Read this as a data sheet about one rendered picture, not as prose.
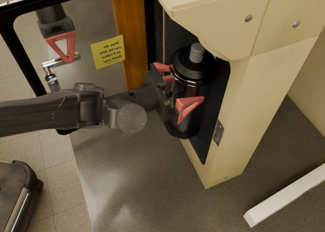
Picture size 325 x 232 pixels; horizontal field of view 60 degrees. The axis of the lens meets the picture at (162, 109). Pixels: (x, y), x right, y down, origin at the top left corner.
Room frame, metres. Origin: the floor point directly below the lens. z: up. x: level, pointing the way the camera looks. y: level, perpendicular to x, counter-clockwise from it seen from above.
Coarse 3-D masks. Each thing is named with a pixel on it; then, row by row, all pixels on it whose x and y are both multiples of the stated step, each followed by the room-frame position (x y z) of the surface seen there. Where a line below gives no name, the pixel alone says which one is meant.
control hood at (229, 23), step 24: (168, 0) 0.24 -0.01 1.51; (192, 0) 0.24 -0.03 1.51; (216, 0) 0.24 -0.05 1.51; (240, 0) 0.25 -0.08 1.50; (264, 0) 0.26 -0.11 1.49; (192, 24) 0.23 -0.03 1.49; (216, 24) 0.24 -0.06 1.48; (240, 24) 0.26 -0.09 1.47; (216, 48) 0.25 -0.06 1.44; (240, 48) 0.26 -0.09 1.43
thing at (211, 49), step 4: (200, 40) 0.41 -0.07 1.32; (204, 44) 0.40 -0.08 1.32; (208, 48) 0.38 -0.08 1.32; (212, 48) 0.38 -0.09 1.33; (212, 52) 0.38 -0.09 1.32; (216, 52) 0.37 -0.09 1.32; (216, 56) 0.37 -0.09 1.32; (220, 56) 0.36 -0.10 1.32; (224, 56) 0.36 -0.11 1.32; (228, 60) 0.36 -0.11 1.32
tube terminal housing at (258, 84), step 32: (288, 0) 0.28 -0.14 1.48; (320, 0) 0.30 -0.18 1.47; (288, 32) 0.29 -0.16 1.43; (320, 32) 0.31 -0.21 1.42; (256, 64) 0.27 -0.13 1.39; (288, 64) 0.30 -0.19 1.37; (224, 96) 0.29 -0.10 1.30; (256, 96) 0.28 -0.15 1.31; (224, 128) 0.27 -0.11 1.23; (256, 128) 0.30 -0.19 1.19; (192, 160) 0.34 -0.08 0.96; (224, 160) 0.28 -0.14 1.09
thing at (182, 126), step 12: (180, 48) 0.47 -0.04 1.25; (216, 60) 0.44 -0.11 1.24; (216, 72) 0.40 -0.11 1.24; (180, 84) 0.39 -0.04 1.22; (180, 96) 0.39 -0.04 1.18; (192, 96) 0.38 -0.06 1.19; (204, 96) 0.39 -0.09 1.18; (204, 108) 0.40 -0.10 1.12; (168, 120) 0.40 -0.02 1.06; (192, 120) 0.38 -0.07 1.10
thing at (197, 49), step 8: (184, 48) 0.45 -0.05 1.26; (192, 48) 0.42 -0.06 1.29; (200, 48) 0.42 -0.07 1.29; (176, 56) 0.44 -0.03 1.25; (184, 56) 0.43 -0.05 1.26; (192, 56) 0.42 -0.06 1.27; (200, 56) 0.41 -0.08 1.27; (208, 56) 0.43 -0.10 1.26; (176, 64) 0.41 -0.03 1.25; (184, 64) 0.41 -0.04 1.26; (192, 64) 0.41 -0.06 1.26; (200, 64) 0.41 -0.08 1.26; (208, 64) 0.41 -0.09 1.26; (216, 64) 0.42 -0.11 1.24; (184, 72) 0.39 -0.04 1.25; (192, 72) 0.39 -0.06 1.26; (200, 72) 0.39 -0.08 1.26; (208, 72) 0.39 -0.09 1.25
